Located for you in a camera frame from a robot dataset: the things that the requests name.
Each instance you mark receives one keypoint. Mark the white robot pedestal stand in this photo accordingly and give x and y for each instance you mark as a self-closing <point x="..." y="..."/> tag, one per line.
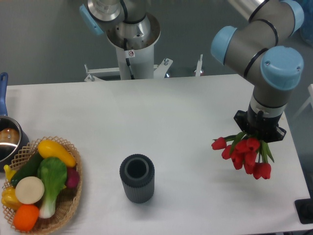
<point x="135" y="50"/>

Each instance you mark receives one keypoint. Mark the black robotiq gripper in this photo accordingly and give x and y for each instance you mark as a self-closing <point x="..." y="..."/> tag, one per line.
<point x="256" y="124"/>

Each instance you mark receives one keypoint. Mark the yellow bell pepper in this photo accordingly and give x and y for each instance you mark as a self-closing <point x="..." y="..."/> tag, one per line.
<point x="9" y="199"/>

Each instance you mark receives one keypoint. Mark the woven wicker basket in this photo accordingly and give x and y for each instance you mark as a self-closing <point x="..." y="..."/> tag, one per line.
<point x="67" y="201"/>

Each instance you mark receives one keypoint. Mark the orange fruit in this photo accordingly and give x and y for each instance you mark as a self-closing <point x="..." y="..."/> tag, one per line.
<point x="26" y="217"/>

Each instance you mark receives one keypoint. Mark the yellow squash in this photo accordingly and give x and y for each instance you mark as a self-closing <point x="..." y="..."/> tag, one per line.
<point x="50" y="148"/>

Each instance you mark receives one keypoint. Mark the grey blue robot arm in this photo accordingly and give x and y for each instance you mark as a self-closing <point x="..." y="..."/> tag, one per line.
<point x="255" y="52"/>

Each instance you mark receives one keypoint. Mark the dark grey ribbed vase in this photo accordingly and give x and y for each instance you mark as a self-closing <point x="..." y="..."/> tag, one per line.
<point x="137" y="173"/>

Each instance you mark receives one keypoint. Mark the green cucumber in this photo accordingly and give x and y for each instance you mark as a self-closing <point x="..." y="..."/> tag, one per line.
<point x="28" y="169"/>

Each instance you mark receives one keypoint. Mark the purple red radish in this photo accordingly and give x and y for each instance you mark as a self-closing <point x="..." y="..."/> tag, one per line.
<point x="73" y="178"/>

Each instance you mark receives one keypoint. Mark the blue plastic bag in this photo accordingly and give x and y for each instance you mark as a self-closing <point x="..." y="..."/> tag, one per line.
<point x="306" y="30"/>

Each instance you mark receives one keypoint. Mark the blue handled saucepan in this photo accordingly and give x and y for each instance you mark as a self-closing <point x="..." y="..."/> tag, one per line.
<point x="12" y="137"/>

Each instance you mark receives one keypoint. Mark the yellow banana tip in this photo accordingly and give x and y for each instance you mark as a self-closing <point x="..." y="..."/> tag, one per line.
<point x="9" y="172"/>

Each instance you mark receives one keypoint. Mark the red tulip bouquet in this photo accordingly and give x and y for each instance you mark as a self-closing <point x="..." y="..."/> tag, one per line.
<point x="246" y="151"/>

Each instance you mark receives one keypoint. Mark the green bok choy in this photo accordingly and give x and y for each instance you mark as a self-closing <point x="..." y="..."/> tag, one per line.
<point x="53" y="174"/>

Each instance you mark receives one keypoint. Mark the white furniture frame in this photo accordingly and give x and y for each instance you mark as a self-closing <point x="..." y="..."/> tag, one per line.
<point x="307" y="102"/>

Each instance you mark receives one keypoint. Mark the black device at table edge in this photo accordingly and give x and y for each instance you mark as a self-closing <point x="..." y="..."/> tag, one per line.
<point x="304" y="208"/>

